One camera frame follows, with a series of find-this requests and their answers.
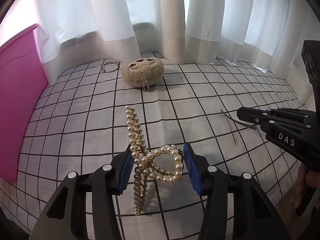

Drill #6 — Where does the pearl hair claw clip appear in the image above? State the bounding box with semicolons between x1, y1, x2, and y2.
125;105;184;216

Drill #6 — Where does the pink plastic tub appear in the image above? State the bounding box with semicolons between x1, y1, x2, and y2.
1;24;48;181

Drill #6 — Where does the silver bangle ring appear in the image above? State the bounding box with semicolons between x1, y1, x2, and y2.
101;60;121;74

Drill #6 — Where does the white black grid bedsheet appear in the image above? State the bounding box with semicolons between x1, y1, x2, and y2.
1;57;305;232

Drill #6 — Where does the white curtain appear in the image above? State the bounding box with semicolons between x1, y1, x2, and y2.
0;0;320;111

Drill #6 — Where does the thin dark hair pin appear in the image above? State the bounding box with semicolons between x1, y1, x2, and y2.
216;109;257;146

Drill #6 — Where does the person's right hand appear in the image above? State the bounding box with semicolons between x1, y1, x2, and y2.
291;163;319;208

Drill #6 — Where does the beige fluffy plush pouch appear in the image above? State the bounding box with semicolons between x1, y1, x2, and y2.
121;57;164;91

